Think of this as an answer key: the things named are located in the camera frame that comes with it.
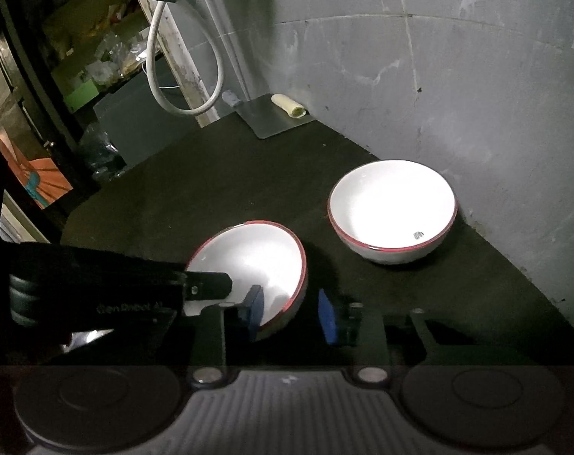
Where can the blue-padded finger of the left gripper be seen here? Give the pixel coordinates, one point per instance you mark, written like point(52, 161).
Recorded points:
point(201, 286)

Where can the white ceramic bowl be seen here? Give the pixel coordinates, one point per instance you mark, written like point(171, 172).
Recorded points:
point(256, 252)
point(392, 211)

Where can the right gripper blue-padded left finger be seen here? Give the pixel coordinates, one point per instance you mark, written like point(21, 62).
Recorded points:
point(221, 336)

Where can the orange patterned panel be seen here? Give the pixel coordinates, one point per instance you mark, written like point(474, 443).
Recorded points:
point(40, 177)

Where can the dark grey cabinet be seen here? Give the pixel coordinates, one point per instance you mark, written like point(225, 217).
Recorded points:
point(136, 125)

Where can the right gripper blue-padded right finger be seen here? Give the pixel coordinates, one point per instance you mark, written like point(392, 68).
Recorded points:
point(355, 335)

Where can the green box on shelf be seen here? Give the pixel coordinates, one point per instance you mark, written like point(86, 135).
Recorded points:
point(82, 95)

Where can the cream rolled cloth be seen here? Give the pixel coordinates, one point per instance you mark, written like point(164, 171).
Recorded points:
point(292, 108)

